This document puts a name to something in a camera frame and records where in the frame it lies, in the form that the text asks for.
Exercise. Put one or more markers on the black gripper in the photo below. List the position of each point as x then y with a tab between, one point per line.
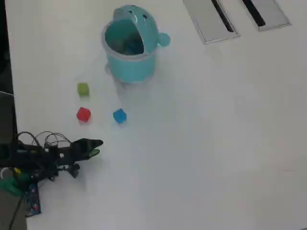
68	155

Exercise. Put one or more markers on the red lego block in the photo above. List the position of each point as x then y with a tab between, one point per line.
83	114

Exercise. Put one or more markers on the blue lego block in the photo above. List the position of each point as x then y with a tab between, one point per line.
119	116

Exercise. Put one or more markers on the green lego block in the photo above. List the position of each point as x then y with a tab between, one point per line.
83	89

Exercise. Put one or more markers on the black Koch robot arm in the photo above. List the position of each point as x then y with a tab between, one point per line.
36	158

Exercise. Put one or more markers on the teal whale-shaped bin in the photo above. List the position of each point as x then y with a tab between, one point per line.
130	68

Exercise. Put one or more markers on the blue circuit board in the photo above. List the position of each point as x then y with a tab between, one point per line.
32	198

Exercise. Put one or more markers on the yellow connector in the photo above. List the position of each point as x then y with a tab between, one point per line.
16	170

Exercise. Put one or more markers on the dark grey flat panel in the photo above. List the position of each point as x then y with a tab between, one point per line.
7	119

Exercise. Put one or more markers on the green table clamp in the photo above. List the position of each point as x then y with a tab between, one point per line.
9	185

